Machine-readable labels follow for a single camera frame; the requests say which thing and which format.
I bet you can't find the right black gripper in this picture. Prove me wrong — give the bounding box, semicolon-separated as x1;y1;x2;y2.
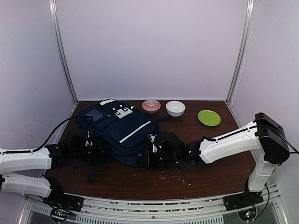
138;150;180;168

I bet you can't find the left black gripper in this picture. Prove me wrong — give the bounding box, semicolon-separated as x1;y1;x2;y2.
71;139;110;164

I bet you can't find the navy blue backpack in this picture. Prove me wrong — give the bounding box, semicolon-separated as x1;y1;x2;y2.
74;99;171;185

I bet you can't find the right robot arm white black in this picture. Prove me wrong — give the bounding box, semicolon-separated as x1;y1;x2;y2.
138;112;290;206

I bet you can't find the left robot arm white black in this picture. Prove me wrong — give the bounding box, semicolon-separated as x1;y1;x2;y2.
0;142;107;207

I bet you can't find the red patterned bowl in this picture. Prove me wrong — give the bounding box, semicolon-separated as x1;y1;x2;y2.
142;99;161;114

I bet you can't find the white ceramic bowl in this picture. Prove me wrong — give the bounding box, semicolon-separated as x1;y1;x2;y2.
165;101;186;118

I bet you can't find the green plate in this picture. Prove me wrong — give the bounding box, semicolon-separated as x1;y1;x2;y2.
198;110;221;126

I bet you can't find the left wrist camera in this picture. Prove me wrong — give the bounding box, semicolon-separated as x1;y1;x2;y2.
66;128;93;152

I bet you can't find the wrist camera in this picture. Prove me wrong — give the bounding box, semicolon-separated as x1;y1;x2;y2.
66;128;93;152
147;132;186;154

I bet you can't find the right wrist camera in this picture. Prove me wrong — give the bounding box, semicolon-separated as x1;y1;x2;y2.
147;132;186;154

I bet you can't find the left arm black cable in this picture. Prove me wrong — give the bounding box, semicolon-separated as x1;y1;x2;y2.
0;116;94;154

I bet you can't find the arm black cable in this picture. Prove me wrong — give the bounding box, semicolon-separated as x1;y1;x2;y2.
278;133;299;155
0;116;94;154

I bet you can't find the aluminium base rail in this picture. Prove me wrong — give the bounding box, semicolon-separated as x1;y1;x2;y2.
22;183;287;224

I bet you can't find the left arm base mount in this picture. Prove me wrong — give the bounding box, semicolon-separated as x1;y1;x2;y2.
40;193;84;224

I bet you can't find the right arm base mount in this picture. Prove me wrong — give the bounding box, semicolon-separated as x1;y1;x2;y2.
223;192;263;222

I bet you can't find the left aluminium frame post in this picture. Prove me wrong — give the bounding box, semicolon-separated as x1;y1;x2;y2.
49;0;78;104

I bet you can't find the aluminium frame post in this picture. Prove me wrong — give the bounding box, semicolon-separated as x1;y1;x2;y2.
49;0;78;104
226;0;255;105

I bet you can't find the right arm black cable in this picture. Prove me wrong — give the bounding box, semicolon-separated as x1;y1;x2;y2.
278;133;299;155

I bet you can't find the right aluminium frame post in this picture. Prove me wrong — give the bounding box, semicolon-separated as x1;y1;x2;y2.
226;0;255;105

